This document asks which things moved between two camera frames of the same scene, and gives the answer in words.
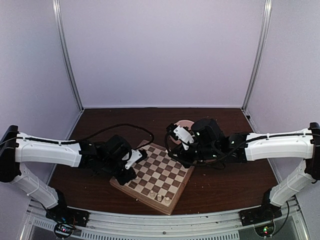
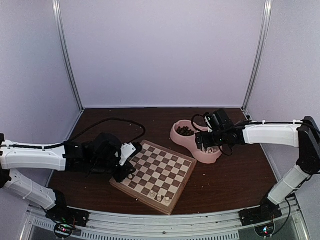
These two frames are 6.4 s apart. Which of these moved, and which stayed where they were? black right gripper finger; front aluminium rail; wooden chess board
Moved: black right gripper finger
Stayed: wooden chess board; front aluminium rail
